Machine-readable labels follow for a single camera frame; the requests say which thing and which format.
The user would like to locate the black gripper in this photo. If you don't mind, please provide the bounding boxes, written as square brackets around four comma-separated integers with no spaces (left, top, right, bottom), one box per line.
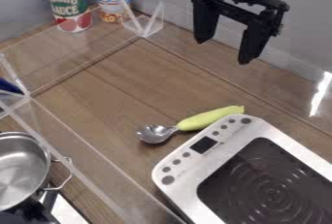
[191,0,290,65]

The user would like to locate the white and black stove top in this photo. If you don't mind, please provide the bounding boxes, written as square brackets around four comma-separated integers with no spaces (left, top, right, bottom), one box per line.
[151,114,332,224]

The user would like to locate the tomato sauce can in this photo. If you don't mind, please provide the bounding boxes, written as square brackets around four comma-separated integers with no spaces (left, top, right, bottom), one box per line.
[49,0,92,33]

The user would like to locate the blue object at left edge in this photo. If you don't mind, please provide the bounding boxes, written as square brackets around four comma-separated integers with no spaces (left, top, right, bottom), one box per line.
[0,78,22,95]

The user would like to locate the clear acrylic corner bracket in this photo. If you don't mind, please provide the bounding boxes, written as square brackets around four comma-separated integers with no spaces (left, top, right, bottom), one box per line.
[120,0,164,39]

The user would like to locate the steel pot with handle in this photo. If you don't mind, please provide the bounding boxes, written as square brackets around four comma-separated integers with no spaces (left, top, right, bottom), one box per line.
[0,132,72,211]

